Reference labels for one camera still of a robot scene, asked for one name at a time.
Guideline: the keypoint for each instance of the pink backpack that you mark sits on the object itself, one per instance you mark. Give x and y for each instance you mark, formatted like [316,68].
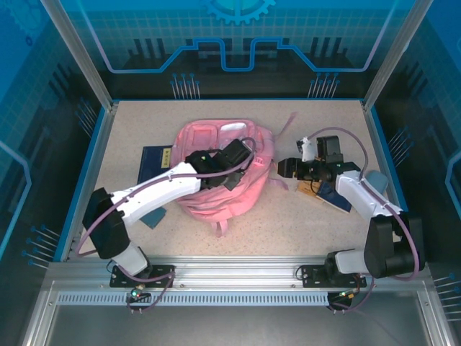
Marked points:
[223,202]

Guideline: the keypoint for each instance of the teal leather wallet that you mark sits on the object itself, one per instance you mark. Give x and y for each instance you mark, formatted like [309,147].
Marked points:
[153,218]

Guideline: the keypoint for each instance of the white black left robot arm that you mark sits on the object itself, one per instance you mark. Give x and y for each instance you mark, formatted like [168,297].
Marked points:
[151,194]

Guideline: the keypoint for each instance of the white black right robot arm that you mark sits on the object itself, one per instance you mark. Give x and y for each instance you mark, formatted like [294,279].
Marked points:
[360,194]

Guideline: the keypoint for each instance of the blue table edge trim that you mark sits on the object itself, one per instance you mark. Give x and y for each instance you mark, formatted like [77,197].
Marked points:
[382,144]
[83,180]

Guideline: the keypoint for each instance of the grey-blue glasses case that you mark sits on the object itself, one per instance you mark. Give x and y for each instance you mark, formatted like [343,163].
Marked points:
[378,182]

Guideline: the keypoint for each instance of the blue grid side panel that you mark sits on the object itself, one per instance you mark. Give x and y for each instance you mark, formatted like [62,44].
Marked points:
[21,108]
[439,108]

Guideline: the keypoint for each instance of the small green LED board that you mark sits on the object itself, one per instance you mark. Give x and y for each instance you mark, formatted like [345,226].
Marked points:
[136,293]
[347,295]

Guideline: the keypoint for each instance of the blue gear graphic panel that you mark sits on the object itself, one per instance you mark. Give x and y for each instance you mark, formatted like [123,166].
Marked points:
[144,36]

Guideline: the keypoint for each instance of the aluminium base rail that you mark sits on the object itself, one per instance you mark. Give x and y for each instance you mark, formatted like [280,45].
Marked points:
[237,270]

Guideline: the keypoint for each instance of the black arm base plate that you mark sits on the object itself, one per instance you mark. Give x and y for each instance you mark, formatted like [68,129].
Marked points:
[309,275]
[160,270]

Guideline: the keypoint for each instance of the aluminium frame post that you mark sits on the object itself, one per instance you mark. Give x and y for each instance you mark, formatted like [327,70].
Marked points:
[82,54]
[395,54]

